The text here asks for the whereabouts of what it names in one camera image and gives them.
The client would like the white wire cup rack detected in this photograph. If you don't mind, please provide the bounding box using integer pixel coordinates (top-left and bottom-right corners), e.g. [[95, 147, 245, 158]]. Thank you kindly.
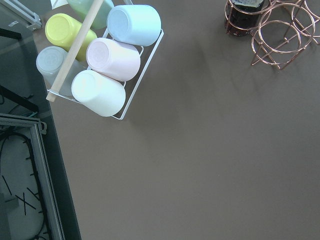
[[45, 0, 165, 121]]

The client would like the white cup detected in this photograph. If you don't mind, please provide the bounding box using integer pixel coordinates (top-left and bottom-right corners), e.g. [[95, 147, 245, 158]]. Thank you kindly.
[[71, 70, 126, 117]]

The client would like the yellow cup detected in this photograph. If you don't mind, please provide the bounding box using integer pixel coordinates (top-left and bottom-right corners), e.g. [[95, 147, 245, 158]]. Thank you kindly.
[[45, 13, 97, 62]]

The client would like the copper wire bottle rack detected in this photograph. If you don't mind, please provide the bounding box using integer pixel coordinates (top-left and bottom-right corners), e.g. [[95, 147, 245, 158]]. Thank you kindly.
[[224, 0, 320, 71]]

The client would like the grey blue cup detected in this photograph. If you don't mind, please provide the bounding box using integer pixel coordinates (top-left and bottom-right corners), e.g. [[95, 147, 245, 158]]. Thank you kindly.
[[36, 46, 86, 96]]

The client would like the mint green cup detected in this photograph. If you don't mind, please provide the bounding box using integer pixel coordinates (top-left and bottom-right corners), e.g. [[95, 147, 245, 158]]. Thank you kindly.
[[67, 0, 114, 30]]

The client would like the light blue cup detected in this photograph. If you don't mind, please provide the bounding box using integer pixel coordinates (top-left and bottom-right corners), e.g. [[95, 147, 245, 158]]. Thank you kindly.
[[106, 4, 162, 47]]

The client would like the pink cup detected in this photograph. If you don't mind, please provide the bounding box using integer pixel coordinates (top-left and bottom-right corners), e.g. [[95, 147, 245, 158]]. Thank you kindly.
[[86, 37, 141, 82]]

